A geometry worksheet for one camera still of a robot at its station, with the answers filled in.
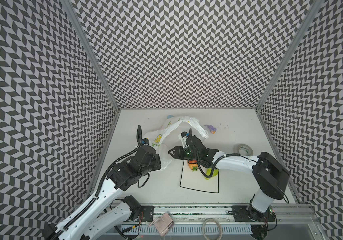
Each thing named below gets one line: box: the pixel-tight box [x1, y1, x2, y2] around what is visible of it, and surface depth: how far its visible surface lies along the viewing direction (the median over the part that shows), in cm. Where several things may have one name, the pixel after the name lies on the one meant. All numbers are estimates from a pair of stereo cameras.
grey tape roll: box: [233, 143, 254, 156], surface depth 94 cm
